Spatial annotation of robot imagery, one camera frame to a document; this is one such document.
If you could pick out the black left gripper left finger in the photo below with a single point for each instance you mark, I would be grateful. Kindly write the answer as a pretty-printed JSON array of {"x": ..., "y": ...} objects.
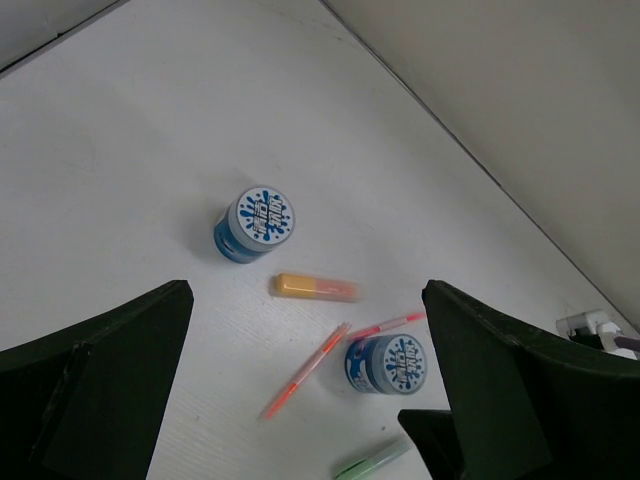
[{"x": 88, "y": 401}]

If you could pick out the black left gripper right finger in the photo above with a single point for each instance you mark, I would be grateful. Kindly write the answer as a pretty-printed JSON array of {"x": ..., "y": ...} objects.
[{"x": 523, "y": 403}]

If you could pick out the green highlighter marker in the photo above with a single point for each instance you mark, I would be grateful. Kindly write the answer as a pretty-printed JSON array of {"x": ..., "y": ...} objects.
[{"x": 376, "y": 460}]

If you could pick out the red thin pen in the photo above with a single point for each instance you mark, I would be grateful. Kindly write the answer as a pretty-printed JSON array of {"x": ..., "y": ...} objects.
[{"x": 386, "y": 326}]

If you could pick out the orange thin pen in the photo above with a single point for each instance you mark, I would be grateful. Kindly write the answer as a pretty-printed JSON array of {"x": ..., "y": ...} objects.
[{"x": 302, "y": 374}]

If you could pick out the orange highlighter marker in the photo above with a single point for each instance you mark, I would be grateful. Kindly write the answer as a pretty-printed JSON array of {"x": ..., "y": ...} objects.
[{"x": 308, "y": 287}]

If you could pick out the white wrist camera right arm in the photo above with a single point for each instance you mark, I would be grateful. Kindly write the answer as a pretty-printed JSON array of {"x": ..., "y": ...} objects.
[{"x": 595, "y": 329}]

